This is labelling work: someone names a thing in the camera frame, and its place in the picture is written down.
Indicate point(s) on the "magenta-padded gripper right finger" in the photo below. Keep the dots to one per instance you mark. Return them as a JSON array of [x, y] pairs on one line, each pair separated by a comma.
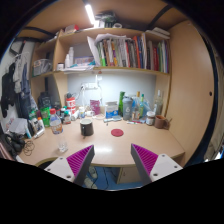
[[165, 165]]

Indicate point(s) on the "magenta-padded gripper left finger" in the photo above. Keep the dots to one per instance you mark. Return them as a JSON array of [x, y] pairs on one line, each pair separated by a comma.
[[58, 166]]

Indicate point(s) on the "clear red-capped drink bottle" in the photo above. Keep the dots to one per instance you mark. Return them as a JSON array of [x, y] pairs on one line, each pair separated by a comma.
[[56, 126]]

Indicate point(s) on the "pair of slippers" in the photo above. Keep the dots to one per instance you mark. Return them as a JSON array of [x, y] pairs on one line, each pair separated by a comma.
[[91, 176]]

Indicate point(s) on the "silver tube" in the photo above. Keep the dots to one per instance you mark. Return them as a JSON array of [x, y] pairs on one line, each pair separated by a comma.
[[39, 133]]

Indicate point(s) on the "brown mug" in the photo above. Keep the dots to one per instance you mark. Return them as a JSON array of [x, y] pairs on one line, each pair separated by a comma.
[[160, 122]]

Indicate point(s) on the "black mug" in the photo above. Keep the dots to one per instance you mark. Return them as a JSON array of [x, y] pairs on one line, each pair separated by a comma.
[[86, 128]]

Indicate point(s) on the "brown jar with white lid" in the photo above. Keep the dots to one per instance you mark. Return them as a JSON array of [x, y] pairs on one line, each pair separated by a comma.
[[150, 119]]

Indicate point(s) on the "white paper sheet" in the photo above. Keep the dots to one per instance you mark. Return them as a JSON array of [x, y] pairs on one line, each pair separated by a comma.
[[18, 126]]

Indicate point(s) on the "flat round red coaster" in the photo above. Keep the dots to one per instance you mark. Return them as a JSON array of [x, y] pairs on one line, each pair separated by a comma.
[[117, 132]]

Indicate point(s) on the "clear glass bottle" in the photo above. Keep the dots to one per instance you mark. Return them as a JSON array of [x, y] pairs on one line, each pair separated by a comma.
[[158, 105]]

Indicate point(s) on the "yellow-capped bottle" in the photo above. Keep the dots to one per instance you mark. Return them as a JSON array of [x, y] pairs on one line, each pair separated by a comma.
[[136, 106]]

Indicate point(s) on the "grey shaker bottle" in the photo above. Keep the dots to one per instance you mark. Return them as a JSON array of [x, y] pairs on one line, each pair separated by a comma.
[[127, 108]]

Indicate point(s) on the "magenta box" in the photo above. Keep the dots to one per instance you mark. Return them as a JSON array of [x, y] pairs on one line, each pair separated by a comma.
[[95, 107]]

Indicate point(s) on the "tall green bottle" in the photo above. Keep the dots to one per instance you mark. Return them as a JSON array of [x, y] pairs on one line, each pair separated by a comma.
[[121, 103]]

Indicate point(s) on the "blue and white carton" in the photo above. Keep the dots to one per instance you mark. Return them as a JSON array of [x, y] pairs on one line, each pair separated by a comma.
[[111, 110]]

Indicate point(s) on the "white power strip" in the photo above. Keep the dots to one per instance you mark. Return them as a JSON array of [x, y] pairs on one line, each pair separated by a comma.
[[90, 86]]

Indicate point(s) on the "dark hanging clothes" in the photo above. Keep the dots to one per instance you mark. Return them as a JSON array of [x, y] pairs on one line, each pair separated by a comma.
[[13, 86]]

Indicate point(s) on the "wooden shelf unit with books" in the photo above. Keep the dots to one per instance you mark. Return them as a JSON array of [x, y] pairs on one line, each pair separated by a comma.
[[116, 50]]

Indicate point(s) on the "ceiling tube light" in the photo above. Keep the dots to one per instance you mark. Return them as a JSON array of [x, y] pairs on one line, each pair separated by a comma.
[[90, 14]]

